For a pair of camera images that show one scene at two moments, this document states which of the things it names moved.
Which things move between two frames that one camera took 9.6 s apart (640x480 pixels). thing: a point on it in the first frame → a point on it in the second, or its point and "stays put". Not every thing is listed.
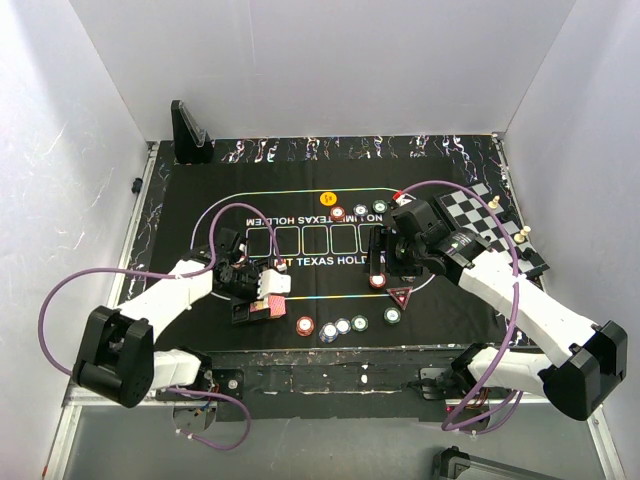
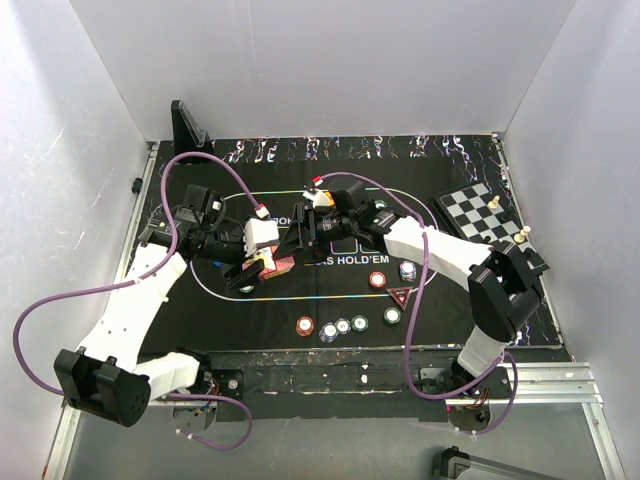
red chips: [377, 280] stays put
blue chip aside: [342, 325] stays put
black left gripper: [240, 312] → [237, 274]
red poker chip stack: [305, 325] stays put
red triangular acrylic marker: [401, 294] stays put
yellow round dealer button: [328, 198] stays put
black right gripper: [376, 239] → [293, 239]
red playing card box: [277, 305] → [273, 265]
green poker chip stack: [359, 322] stays put
